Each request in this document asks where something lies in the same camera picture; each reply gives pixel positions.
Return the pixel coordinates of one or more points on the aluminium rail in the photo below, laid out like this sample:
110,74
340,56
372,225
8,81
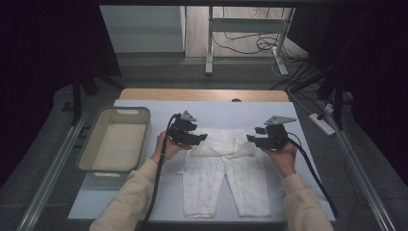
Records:
365,183
48,179

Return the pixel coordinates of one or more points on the white metal desk frame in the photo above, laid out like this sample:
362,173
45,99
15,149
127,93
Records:
243,25

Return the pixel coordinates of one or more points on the person's right hand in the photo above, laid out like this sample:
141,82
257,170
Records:
285,159

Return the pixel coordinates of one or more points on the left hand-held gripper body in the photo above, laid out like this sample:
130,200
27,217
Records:
179,131

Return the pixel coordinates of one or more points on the white power strip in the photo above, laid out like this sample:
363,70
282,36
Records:
321,124

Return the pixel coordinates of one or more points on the person's left hand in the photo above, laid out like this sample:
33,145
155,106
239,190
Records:
165,150

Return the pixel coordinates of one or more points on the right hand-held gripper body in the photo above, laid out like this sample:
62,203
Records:
275,136

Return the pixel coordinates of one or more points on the dark curtain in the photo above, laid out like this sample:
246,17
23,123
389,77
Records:
32,64
378,64

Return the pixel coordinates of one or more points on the white baby romper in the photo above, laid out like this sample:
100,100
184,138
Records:
205,179

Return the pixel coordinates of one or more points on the beige basket with grey rim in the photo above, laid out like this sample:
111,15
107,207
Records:
118,147

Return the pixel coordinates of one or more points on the white cabinet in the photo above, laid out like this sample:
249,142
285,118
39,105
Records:
144,29

